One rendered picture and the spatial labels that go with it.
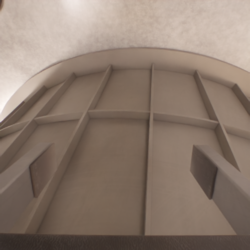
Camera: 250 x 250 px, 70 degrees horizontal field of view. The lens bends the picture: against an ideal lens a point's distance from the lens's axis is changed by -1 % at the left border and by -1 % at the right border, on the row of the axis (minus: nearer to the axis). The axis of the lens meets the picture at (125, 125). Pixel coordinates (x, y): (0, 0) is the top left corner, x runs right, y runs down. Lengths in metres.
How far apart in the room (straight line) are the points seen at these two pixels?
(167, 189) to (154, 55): 0.60
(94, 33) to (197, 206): 0.76
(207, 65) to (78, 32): 0.58
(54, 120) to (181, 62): 0.58
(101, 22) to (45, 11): 0.24
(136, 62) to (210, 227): 0.69
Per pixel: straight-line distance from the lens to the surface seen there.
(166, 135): 0.50
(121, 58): 0.86
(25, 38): 1.04
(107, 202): 0.37
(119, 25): 0.86
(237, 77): 0.96
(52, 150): 0.17
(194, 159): 0.17
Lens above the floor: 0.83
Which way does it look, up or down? 50 degrees down
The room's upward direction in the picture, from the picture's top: 168 degrees counter-clockwise
